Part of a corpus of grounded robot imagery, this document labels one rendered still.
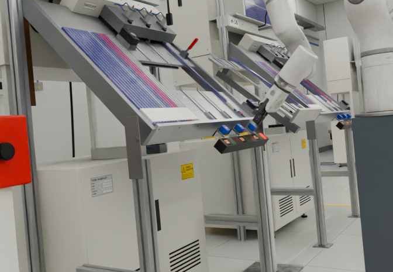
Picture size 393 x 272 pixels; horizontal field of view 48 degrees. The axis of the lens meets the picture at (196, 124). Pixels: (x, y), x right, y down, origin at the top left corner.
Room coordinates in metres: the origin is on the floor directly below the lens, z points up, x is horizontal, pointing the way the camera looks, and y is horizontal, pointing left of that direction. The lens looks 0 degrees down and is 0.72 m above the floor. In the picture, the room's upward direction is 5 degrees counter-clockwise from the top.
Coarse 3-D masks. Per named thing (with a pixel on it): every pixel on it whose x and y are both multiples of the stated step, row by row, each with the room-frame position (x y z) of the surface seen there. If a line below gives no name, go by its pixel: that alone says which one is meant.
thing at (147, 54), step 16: (64, 16) 1.55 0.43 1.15; (80, 16) 1.64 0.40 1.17; (96, 32) 1.60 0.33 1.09; (112, 32) 1.69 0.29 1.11; (144, 48) 1.75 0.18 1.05; (160, 48) 1.86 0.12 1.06; (144, 64) 1.73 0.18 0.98; (160, 64) 1.73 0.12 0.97; (176, 64) 1.81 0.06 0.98; (192, 64) 1.93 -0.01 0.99
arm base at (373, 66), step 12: (372, 60) 1.32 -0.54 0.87; (384, 60) 1.30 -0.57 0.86; (372, 72) 1.32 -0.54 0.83; (384, 72) 1.30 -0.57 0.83; (372, 84) 1.32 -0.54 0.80; (384, 84) 1.30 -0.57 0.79; (372, 96) 1.33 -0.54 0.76; (384, 96) 1.30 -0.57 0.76; (372, 108) 1.33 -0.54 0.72; (384, 108) 1.30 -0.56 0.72
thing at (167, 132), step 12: (204, 120) 1.43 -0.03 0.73; (216, 120) 1.49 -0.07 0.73; (228, 120) 1.55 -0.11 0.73; (240, 120) 1.63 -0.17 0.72; (252, 120) 1.72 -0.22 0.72; (156, 132) 1.23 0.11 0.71; (168, 132) 1.28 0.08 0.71; (180, 132) 1.34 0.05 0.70; (192, 132) 1.40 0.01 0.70; (204, 132) 1.47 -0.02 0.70; (216, 132) 1.55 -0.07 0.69
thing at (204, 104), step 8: (176, 96) 1.53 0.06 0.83; (184, 96) 1.57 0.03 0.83; (192, 96) 1.61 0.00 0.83; (200, 96) 1.66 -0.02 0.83; (208, 96) 1.71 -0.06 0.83; (216, 96) 1.76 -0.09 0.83; (224, 96) 1.82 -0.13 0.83; (184, 104) 1.51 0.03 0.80; (192, 104) 1.55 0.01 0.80; (200, 104) 1.59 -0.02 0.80; (208, 104) 1.64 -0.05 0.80; (216, 104) 1.68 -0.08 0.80; (224, 104) 1.73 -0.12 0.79; (232, 104) 1.79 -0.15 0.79; (192, 112) 1.49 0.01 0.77; (200, 112) 1.53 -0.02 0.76; (208, 112) 1.56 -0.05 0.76; (216, 112) 1.61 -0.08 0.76; (224, 112) 1.65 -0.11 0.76; (232, 112) 1.71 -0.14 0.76
